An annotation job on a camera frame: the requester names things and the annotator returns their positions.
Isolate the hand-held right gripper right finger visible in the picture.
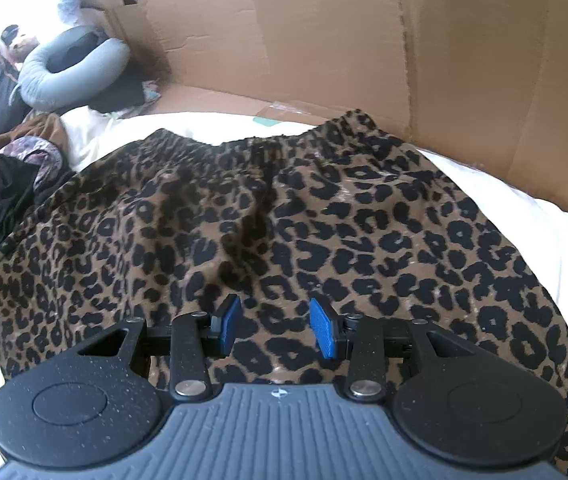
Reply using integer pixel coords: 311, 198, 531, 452
309, 297, 470, 403

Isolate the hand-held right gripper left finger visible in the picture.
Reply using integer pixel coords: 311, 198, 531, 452
76, 294, 242, 404

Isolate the leopard print garment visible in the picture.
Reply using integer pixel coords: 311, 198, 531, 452
0, 109, 568, 480

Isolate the white printed blanket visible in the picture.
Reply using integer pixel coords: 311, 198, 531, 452
0, 105, 568, 436

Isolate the purple floral garment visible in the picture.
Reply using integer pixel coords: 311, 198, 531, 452
0, 135, 64, 193

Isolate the black cloth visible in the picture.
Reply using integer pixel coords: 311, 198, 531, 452
86, 72, 153, 113

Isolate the brown garment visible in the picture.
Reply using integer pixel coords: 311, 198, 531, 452
0, 112, 67, 168

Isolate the flat brown cardboard sheet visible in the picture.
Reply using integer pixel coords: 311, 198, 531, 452
104, 0, 568, 221

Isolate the grey neck pillow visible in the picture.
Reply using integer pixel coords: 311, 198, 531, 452
16, 26, 131, 111

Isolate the open cardboard box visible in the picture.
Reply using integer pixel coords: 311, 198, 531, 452
76, 0, 137, 46

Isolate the brown plush bear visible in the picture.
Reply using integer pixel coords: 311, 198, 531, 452
0, 24, 39, 78

